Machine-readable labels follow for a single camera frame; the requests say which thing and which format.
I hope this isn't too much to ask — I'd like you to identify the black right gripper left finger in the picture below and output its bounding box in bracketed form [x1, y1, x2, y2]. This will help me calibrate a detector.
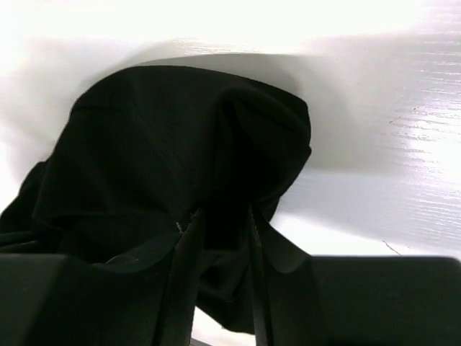
[1, 211, 204, 345]

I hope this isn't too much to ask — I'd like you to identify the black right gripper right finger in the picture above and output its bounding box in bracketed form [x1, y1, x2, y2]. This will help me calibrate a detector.
[248, 208, 460, 345]

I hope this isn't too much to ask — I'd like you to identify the black skirt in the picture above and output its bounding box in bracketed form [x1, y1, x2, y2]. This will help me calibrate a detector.
[1, 66, 311, 334]

